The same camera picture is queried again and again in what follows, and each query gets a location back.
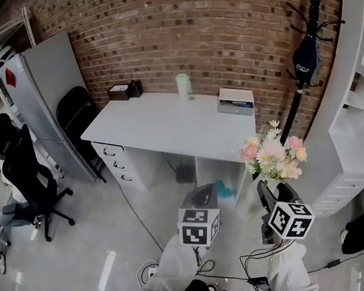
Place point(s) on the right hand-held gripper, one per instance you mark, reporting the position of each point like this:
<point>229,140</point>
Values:
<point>290,222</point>

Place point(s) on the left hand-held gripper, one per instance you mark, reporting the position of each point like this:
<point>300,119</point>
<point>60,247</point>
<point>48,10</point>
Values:
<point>197,228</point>

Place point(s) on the pink and white flowers bouquet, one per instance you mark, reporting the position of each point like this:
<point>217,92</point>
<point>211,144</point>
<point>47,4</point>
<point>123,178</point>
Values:
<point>272,155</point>

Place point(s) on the person's right forearm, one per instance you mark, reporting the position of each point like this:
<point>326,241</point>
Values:
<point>288,271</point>

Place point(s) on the person's left forearm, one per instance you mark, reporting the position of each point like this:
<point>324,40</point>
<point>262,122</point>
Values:
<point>167,271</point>

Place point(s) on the light blue bin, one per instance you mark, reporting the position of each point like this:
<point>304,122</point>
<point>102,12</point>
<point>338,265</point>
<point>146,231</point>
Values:
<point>224,190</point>

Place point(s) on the black power adapter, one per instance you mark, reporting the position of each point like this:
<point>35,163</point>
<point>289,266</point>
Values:
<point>333,263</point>

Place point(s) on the white open storage box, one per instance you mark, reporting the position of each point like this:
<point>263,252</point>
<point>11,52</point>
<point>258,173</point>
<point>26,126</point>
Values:
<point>234,102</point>

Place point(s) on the white table with drawers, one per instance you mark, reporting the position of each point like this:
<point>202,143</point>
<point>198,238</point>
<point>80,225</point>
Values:
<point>165,120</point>

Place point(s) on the white shelf cabinet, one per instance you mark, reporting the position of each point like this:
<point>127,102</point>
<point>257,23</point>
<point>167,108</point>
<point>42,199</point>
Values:
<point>359,116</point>

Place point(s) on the dark blue umbrella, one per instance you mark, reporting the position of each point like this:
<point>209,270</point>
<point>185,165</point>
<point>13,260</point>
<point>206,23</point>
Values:
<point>306,60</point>

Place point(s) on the white lidded cup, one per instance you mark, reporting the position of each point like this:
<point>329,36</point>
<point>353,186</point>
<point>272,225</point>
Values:
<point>183,85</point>

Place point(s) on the black desk organizer box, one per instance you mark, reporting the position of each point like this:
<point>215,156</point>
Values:
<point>134,89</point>

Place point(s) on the black tissue box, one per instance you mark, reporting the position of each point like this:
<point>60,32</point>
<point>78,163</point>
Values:
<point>118,93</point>

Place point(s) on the black folding chair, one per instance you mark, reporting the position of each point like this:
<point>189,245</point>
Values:
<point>75,112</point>

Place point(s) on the black office chair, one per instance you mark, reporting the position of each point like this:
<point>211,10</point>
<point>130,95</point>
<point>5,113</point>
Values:
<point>28,176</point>

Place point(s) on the grey refrigerator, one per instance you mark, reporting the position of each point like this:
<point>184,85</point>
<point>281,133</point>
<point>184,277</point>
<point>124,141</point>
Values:
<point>49,109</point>

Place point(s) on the black coat rack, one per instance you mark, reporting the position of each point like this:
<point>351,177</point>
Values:
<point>312,5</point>

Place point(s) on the red fridge magnet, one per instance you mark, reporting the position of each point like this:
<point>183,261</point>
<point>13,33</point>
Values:
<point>10,78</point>

